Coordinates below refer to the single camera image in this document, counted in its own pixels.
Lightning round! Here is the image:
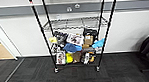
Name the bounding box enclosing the yellow bottle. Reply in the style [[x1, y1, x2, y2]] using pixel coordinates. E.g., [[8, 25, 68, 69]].
[[64, 52, 75, 65]]

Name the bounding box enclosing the small yellow packet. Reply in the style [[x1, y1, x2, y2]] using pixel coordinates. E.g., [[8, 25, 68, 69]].
[[48, 36, 59, 45]]

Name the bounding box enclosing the long grey wall band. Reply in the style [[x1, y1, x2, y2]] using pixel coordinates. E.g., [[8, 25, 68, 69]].
[[0, 0, 149, 18]]

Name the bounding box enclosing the small brown box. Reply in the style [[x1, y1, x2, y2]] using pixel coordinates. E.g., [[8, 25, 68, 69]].
[[81, 34, 95, 50]]

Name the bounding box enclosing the black wire shelf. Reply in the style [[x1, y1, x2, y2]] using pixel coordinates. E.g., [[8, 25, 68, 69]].
[[27, 0, 125, 77]]

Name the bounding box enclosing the blue cloth cap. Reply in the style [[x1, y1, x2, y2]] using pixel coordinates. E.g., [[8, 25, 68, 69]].
[[62, 42, 83, 55]]

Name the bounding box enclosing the light blue soft item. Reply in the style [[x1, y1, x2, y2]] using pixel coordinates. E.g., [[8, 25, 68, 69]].
[[90, 38, 107, 50]]

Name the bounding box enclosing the white picture box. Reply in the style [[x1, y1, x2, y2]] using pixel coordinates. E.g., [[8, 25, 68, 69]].
[[65, 31, 85, 48]]

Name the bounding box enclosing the black pouch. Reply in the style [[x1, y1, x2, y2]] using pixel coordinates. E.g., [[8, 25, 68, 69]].
[[83, 27, 98, 39]]

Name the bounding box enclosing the white pink toy box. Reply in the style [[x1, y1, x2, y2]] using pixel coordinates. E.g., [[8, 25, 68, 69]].
[[54, 50, 67, 65]]

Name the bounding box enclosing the black toy bundle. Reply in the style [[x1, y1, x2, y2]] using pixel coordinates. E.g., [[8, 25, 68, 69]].
[[54, 29, 69, 48]]

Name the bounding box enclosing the small grey wall socket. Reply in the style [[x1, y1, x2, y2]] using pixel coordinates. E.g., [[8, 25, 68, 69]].
[[66, 6, 73, 12], [74, 3, 80, 9]]

